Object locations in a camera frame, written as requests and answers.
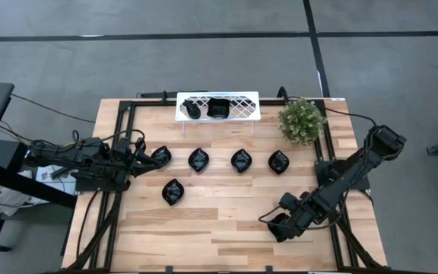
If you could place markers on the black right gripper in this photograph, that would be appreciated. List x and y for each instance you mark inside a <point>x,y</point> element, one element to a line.
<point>302,213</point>

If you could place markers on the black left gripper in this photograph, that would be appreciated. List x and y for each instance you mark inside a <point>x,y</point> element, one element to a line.
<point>129,163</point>

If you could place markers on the black wavy square mini plate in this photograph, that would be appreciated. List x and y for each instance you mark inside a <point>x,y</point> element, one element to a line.
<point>276,233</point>
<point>218,108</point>

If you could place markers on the black leaf-shaped mini plate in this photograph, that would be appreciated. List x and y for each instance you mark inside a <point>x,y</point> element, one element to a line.
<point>198,160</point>
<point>164,154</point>
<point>241,161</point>
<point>173,192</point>

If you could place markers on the black teardrop mini plate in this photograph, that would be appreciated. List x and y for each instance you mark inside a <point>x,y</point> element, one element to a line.
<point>192,111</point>

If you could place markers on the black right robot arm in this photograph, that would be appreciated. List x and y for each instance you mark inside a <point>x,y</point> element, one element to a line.
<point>359,171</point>

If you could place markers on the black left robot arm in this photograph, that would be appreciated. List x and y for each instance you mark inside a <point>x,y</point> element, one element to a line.
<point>70,157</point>

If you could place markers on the black table edge clamp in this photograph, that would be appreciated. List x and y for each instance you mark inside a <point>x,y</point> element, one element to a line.
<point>268,270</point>
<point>169,270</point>

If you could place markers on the group of black bowls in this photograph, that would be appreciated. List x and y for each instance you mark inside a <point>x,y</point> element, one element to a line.
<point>278,163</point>

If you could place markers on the black power strip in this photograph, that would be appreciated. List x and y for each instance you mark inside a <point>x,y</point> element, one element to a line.
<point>154,94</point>

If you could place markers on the black hand tool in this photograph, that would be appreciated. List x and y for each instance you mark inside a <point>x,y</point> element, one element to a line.
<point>64,173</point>

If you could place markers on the white paper sheet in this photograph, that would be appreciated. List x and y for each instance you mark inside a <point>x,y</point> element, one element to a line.
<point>48,184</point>

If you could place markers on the green artificial potted plant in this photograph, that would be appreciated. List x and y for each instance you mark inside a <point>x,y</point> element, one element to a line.
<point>300,122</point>

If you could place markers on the white lattice shelf rack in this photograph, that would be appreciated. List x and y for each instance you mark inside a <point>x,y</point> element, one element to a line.
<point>245,119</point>

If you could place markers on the black desk beam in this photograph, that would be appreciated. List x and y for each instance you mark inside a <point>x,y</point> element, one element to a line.
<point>25,187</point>

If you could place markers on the white bag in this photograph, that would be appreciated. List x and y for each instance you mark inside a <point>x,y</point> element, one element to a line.
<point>2,201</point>

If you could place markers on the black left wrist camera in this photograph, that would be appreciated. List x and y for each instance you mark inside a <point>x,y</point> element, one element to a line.
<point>122,146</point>

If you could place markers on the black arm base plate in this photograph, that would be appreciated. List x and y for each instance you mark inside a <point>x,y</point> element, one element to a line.
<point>89,186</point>
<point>322,171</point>

